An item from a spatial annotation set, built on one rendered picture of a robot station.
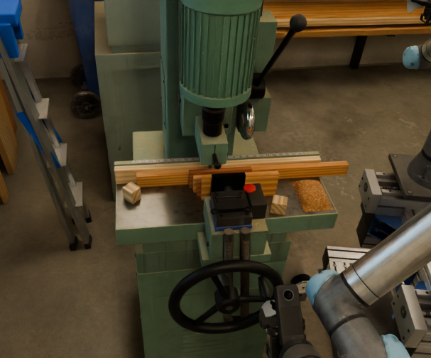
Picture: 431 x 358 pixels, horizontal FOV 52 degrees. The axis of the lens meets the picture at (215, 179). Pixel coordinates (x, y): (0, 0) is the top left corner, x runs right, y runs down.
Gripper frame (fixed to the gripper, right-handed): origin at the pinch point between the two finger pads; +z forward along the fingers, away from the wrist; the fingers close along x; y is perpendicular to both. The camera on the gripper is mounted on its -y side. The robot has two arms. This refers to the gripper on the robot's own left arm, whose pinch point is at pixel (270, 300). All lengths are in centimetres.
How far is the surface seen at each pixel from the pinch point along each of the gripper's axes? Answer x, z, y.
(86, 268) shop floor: -59, 116, 32
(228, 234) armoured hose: -8.0, 6.4, -14.5
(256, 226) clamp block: -0.4, 9.5, -14.8
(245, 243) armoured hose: -3.7, 7.9, -11.5
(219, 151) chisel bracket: -6.8, 21.8, -32.1
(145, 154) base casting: -27, 61, -28
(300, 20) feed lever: 7, -3, -60
